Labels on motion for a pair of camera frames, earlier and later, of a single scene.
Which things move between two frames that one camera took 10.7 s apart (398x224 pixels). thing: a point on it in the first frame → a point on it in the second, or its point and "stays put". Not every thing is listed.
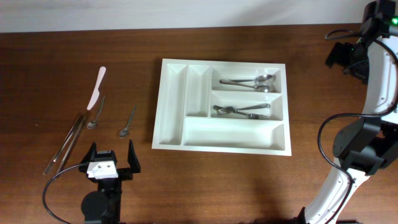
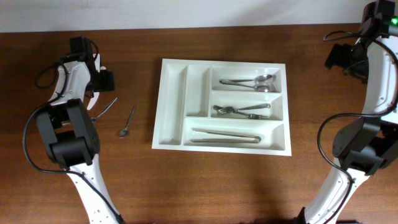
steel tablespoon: [264, 78] stays put
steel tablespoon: [260, 88] stays put
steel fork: [232, 109] stays put
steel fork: [252, 116] stays put
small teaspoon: [92, 124] → [94, 119]
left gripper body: [124, 174] → [103, 79]
